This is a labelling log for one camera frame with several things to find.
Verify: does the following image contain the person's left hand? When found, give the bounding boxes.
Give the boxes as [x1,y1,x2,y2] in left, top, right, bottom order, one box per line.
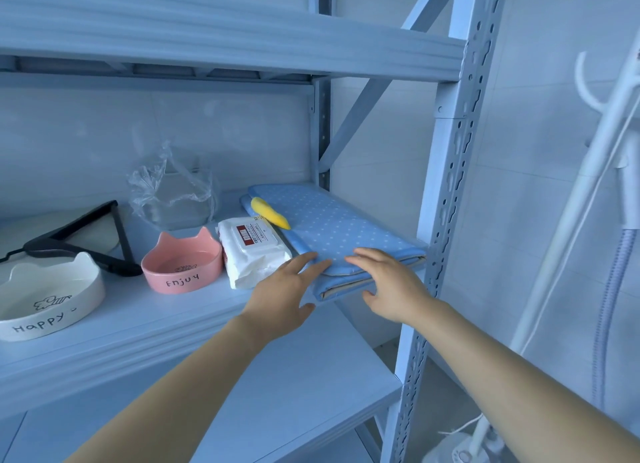
[241,252,334,347]

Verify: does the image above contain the person's right hand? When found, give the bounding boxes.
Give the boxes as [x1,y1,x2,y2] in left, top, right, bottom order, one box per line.
[344,248,442,326]

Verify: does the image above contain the blue dotted cloth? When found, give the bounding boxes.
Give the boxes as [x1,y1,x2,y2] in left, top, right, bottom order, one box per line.
[240,183,429,302]

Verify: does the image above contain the person's right forearm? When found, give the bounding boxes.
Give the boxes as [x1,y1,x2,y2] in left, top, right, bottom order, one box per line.
[411,299,640,463]

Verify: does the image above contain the person's left forearm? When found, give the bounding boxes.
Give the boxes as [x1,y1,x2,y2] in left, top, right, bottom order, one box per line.
[64,315,273,463]

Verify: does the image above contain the white wet wipes pack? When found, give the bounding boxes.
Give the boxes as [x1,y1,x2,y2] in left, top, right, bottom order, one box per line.
[217,216,293,291]

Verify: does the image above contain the yellow plastic item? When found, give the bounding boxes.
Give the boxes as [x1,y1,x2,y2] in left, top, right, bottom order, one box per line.
[250,197,292,230]

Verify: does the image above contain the pink cat-ear ceramic bowl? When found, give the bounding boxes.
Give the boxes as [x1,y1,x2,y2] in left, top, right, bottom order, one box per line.
[141,226,224,295]

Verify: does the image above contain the clear plastic bag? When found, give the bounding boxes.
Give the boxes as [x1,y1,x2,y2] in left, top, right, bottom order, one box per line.
[127,141,219,231]

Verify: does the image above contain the white steamer base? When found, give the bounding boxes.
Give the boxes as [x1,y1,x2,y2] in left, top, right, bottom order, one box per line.
[424,418,507,463]

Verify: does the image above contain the black clothes hanger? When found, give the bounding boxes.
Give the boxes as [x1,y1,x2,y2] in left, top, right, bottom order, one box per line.
[0,200,144,278]

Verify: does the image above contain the white garment steamer pole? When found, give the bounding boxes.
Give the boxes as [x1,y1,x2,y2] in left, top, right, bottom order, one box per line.
[509,27,640,354]

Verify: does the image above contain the white metal shelving rack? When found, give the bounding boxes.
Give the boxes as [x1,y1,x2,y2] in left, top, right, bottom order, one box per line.
[0,0,511,463]

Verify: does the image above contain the white cat-ear ceramic bowl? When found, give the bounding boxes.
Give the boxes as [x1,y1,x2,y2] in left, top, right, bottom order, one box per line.
[0,252,107,343]

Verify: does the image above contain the white power cable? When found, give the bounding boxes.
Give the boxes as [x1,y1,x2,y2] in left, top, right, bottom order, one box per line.
[438,413,485,437]

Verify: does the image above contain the striped steamer hose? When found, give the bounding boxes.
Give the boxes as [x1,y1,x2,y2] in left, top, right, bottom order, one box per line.
[592,229,637,411]

